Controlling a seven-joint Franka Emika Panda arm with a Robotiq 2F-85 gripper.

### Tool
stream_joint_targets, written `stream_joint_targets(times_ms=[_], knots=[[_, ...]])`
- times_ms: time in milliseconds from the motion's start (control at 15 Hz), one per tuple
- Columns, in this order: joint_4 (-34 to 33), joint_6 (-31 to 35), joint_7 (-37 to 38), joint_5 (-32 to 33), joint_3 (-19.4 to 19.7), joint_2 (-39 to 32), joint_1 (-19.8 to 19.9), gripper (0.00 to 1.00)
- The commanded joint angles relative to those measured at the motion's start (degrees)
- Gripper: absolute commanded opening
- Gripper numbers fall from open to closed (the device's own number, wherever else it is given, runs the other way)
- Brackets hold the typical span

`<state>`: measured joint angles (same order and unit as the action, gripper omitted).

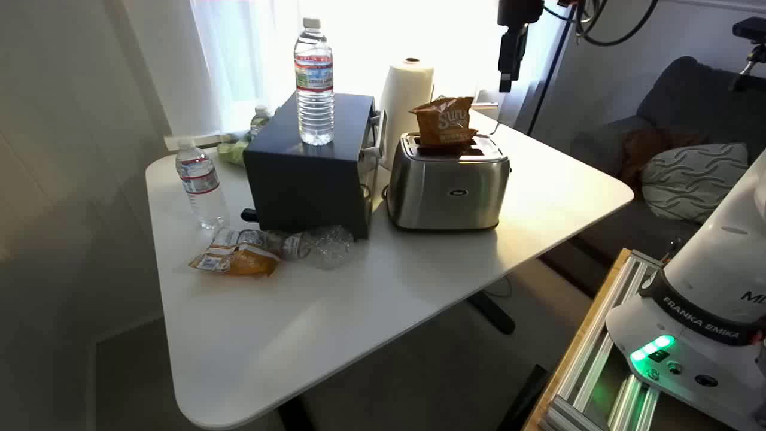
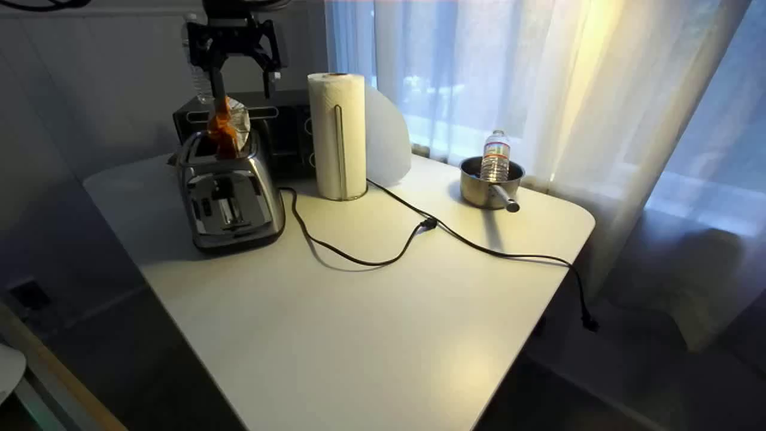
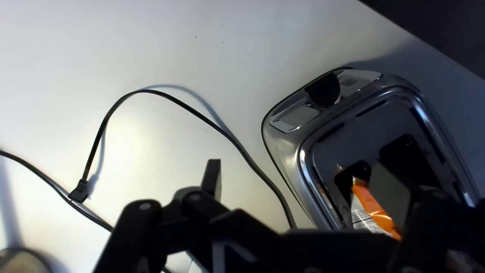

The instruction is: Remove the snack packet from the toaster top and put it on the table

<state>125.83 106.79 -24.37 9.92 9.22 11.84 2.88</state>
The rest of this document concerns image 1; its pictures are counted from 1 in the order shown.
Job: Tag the water bottle on oven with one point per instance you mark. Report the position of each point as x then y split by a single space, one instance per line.
315 83

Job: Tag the white paper towel roll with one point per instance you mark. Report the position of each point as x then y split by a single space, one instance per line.
409 83

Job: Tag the water bottle on table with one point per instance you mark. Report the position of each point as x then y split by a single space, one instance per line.
202 184

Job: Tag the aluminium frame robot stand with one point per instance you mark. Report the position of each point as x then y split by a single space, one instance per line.
595 389

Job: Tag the small orange snack packet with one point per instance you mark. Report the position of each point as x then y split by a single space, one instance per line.
235 261

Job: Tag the silver two-slot toaster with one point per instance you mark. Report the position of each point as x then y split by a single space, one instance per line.
446 191

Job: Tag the crumpled clear plastic wrapper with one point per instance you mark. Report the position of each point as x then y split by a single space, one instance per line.
325 247

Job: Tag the patterned grey pillow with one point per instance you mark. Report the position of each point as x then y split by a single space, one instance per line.
689 182

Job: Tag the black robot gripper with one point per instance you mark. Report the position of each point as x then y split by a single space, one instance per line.
514 43

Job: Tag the dark grey sofa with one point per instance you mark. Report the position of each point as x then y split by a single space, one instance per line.
694 128

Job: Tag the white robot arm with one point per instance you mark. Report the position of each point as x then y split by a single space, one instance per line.
697 328

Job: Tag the black toaster oven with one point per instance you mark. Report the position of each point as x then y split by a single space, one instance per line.
306 188

